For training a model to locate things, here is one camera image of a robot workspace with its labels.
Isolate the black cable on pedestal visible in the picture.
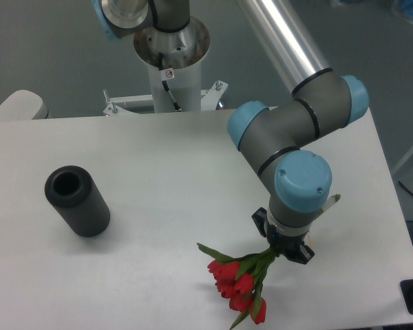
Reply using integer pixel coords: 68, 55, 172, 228
157, 52, 183, 113

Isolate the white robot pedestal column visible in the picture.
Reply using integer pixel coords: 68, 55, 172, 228
134, 16, 210, 111

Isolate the white rounded side table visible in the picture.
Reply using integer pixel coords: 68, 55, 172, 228
0, 89, 50, 122

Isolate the white metal base frame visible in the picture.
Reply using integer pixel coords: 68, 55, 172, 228
103, 80, 229, 116

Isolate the black ribbed cylindrical vase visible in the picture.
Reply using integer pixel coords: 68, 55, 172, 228
44, 165, 110, 237

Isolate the red tulip bouquet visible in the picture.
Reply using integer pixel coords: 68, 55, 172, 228
196, 194, 342, 330

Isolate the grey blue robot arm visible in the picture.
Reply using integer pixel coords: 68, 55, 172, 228
93, 1, 369, 264

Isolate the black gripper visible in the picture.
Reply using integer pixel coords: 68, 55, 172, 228
251, 208, 315, 264

